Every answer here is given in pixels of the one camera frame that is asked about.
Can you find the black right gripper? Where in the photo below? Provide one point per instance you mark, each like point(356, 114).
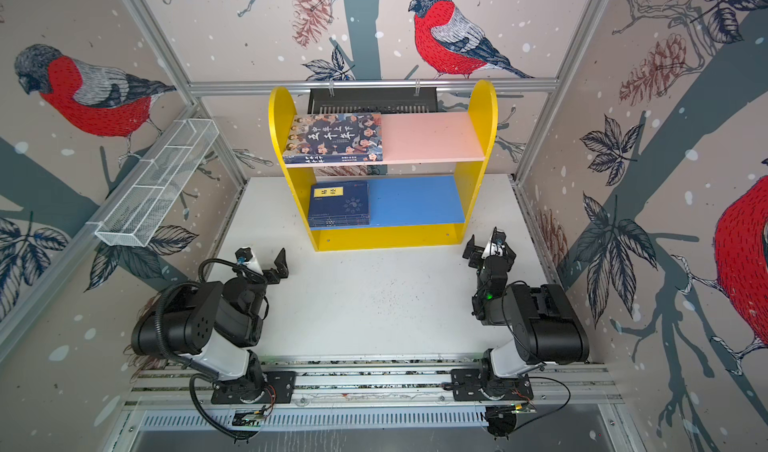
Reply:
point(473, 248)

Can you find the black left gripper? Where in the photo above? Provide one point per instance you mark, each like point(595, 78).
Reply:
point(273, 279)

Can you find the blue book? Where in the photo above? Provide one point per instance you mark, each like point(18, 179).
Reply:
point(336, 221)
point(339, 199)

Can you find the colourful illustrated thick book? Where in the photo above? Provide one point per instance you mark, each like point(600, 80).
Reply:
point(334, 138)

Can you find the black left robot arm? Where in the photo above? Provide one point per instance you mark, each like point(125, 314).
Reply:
point(212, 326)

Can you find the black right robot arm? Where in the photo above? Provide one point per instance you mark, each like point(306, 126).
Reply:
point(543, 325)

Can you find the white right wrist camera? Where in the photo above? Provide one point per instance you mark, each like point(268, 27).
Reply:
point(494, 247)

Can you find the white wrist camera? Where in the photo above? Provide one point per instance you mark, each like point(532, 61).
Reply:
point(253, 265)
point(494, 247)

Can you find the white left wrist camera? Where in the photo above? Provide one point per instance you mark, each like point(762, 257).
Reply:
point(253, 265)

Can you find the white wire mesh basket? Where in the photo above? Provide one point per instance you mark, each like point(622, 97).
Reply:
point(141, 210)

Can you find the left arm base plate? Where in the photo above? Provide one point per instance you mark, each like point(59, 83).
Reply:
point(272, 387)

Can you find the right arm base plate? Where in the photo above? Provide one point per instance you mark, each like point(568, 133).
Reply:
point(476, 385)

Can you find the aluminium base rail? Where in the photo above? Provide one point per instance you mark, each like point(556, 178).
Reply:
point(347, 394)

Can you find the horizontal aluminium frame bar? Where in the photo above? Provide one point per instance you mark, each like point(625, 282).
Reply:
point(231, 88)

